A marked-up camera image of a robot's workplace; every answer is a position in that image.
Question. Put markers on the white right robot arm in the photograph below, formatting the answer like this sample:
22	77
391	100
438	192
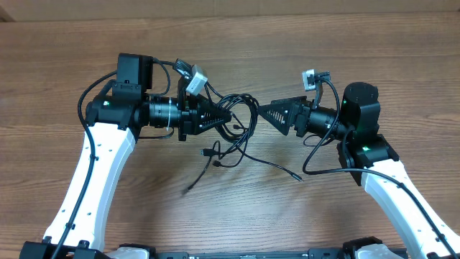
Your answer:
372	162

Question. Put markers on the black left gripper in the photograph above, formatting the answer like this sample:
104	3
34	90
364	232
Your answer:
192	111

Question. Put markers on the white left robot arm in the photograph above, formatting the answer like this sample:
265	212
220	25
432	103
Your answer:
112	122

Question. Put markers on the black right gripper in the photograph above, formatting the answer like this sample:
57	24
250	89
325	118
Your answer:
296	111

